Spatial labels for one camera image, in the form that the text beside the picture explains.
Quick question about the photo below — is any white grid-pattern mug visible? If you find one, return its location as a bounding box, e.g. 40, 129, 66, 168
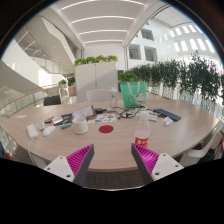
72, 116, 90, 135

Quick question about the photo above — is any black chair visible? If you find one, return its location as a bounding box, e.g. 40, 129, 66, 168
43, 95, 62, 107

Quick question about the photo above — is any white power strip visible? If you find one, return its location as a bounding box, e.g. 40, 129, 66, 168
26, 123, 40, 140

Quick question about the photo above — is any white power strip cable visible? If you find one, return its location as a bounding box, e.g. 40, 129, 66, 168
27, 137, 38, 166

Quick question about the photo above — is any dark blue flat case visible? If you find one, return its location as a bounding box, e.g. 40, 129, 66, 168
152, 108, 182, 122

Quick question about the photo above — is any white cabinet with plants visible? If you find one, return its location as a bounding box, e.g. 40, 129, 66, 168
73, 54, 119, 104

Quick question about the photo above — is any green hedge row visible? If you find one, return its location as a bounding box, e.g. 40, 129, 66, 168
118, 53, 224, 103

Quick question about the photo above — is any white power adapter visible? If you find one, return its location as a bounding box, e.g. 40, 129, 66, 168
162, 116, 174, 127

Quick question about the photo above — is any clear shaker bottle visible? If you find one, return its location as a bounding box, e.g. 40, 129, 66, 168
109, 83, 120, 109

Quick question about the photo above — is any clear red-labelled water bottle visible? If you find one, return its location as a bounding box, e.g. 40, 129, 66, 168
134, 110, 151, 148

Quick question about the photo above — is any small teal pack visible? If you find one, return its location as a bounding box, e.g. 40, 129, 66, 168
60, 122, 73, 130

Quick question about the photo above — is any flat round red coaster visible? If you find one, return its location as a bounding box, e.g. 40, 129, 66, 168
98, 124, 115, 134

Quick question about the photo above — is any colourful sticker sheet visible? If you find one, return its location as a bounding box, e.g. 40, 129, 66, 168
87, 113, 118, 124

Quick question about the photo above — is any green tote bag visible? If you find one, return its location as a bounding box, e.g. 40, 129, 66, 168
119, 81, 148, 109

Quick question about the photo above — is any white card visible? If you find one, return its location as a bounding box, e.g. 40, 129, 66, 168
52, 116, 64, 125

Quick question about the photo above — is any black cable bundle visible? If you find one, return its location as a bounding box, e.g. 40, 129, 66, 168
113, 106, 158, 120

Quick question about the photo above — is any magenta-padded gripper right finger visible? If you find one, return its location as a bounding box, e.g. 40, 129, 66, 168
130, 143, 185, 186

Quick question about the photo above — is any wooden planter with plants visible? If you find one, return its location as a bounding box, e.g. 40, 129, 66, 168
58, 76, 77, 98

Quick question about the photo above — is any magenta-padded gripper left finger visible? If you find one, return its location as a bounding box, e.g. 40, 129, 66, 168
43, 143, 95, 187

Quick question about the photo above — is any open booklet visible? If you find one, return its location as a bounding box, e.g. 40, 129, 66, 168
71, 105, 98, 122

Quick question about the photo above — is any white swivel chair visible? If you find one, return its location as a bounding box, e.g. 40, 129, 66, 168
181, 123, 224, 161

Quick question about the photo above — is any black notebook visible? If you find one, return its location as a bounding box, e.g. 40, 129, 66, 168
51, 113, 74, 126

